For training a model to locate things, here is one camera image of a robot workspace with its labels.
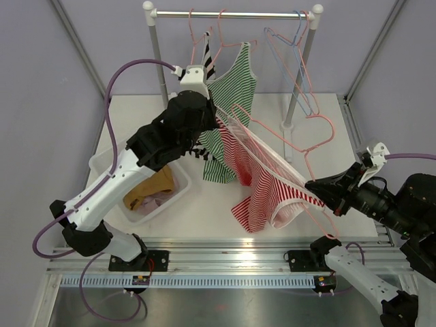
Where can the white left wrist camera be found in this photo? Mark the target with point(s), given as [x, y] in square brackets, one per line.
[192, 78]

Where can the aluminium mounting rail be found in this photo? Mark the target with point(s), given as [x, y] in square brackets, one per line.
[251, 256]

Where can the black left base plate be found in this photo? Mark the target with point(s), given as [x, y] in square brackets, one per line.
[156, 261]

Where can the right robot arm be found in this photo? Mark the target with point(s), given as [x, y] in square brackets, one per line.
[410, 213]

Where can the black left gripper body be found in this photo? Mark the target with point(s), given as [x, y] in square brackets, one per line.
[208, 122]

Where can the black white striped tank top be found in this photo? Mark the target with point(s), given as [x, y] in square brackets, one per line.
[198, 150]

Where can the white slotted cable duct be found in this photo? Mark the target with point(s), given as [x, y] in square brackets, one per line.
[191, 281]

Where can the green white striped tank top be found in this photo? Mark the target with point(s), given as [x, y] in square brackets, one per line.
[236, 86]

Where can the tan brown tank top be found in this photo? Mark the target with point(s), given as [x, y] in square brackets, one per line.
[162, 181]

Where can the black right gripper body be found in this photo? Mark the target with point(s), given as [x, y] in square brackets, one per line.
[347, 200]

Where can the white plastic basket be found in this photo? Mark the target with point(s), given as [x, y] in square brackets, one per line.
[101, 162]

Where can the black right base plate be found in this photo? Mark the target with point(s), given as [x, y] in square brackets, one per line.
[302, 261]

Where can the pink hanger under black top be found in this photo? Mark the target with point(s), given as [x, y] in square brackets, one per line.
[194, 40]

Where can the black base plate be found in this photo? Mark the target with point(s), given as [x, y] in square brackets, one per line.
[156, 261]
[302, 261]

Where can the pink mauve tank top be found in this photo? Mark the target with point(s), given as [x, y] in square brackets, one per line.
[153, 202]

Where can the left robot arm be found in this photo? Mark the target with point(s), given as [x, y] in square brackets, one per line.
[167, 138]

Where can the red white striped tank top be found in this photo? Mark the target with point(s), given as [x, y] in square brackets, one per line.
[277, 191]

